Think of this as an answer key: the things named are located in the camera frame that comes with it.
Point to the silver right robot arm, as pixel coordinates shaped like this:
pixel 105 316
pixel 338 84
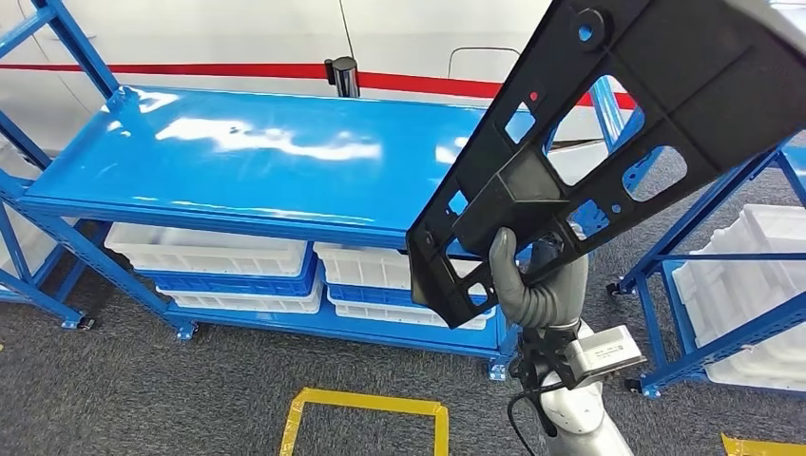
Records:
pixel 579 421

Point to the black stanchion post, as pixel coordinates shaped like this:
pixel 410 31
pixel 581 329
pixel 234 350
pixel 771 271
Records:
pixel 343 78

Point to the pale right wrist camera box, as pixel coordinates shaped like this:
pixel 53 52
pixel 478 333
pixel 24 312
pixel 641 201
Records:
pixel 604 355

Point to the translucent plastic bin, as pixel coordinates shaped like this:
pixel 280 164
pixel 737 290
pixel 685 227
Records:
pixel 25 245

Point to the blue plastic bin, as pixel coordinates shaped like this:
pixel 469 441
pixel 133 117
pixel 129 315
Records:
pixel 371 296
pixel 252 286

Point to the blue steel shelf rack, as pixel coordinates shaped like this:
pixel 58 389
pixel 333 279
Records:
pixel 252 182
pixel 44 301
pixel 699 218

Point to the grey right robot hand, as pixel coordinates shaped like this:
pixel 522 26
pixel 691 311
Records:
pixel 567 283

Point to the yellow floor tape outline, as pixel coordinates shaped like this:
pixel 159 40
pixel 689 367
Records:
pixel 365 401

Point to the white moulded foam tray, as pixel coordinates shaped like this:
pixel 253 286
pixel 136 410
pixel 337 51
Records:
pixel 743 296

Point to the red barrier belt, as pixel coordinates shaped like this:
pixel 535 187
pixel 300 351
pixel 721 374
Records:
pixel 441 85
pixel 189 69

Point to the white car body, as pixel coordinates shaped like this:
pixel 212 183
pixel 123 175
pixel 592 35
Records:
pixel 189 31

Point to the black camera bracket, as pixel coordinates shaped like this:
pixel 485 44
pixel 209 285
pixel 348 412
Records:
pixel 541 359

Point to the black plastic bracket panel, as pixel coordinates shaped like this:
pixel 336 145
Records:
pixel 692 75

